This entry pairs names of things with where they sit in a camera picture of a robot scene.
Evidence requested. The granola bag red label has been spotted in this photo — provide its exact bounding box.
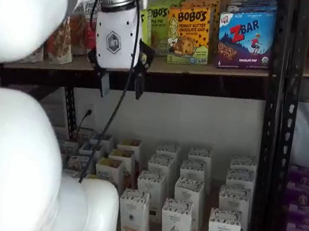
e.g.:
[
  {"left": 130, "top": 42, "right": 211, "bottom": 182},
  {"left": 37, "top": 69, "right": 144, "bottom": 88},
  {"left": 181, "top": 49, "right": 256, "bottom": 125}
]
[{"left": 63, "top": 0, "right": 104, "bottom": 59}]

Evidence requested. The white wall outlet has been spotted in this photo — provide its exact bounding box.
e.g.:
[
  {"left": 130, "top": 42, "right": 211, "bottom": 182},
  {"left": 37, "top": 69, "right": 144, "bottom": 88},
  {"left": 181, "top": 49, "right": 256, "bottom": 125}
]
[{"left": 83, "top": 102, "right": 98, "bottom": 121}]

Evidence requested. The purely elizabeth yellow box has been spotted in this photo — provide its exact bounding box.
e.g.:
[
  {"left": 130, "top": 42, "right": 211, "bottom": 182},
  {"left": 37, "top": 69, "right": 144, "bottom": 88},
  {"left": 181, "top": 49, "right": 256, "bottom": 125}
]
[
  {"left": 91, "top": 155, "right": 137, "bottom": 196},
  {"left": 116, "top": 135, "right": 143, "bottom": 156},
  {"left": 106, "top": 146, "right": 137, "bottom": 173}
]

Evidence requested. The black shelf beam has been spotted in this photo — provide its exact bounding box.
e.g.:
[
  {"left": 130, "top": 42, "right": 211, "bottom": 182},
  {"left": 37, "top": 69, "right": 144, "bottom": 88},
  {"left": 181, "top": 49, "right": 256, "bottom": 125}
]
[{"left": 0, "top": 32, "right": 273, "bottom": 132}]

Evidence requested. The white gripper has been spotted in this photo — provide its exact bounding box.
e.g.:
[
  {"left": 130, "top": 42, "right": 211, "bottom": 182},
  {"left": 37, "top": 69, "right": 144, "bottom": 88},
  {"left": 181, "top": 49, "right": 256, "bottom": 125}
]
[{"left": 80, "top": 0, "right": 164, "bottom": 105}]

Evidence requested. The black plug with cable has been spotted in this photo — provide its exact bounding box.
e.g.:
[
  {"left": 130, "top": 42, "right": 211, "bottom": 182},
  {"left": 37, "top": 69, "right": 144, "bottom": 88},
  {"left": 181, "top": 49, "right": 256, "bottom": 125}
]
[{"left": 71, "top": 106, "right": 94, "bottom": 142}]

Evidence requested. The green cereal box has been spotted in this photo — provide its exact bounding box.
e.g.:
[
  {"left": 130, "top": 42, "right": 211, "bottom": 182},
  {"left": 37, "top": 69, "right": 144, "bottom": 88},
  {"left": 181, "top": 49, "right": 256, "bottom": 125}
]
[{"left": 59, "top": 139, "right": 81, "bottom": 157}]

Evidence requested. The white box yellow strip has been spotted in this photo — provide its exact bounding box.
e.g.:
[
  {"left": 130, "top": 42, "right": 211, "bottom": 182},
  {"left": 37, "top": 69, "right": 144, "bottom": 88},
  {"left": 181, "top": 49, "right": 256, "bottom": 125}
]
[
  {"left": 113, "top": 186, "right": 157, "bottom": 231},
  {"left": 130, "top": 169, "right": 167, "bottom": 223},
  {"left": 145, "top": 152, "right": 177, "bottom": 180},
  {"left": 155, "top": 141, "right": 182, "bottom": 160}
]

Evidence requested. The blue Z Bar box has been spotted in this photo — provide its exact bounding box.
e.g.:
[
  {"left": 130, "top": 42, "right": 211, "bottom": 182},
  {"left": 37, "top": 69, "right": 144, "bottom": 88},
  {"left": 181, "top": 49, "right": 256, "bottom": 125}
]
[
  {"left": 228, "top": 0, "right": 279, "bottom": 23},
  {"left": 211, "top": 7, "right": 279, "bottom": 77}
]

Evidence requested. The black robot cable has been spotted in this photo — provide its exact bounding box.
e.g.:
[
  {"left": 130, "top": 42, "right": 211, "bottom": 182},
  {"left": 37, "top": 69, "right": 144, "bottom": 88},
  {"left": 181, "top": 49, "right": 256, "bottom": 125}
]
[{"left": 62, "top": 0, "right": 168, "bottom": 193}]

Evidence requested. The granola bag orange label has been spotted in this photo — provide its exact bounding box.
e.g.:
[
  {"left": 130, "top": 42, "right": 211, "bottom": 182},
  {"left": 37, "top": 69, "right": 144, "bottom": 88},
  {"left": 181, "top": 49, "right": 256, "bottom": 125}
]
[{"left": 40, "top": 14, "right": 81, "bottom": 68}]

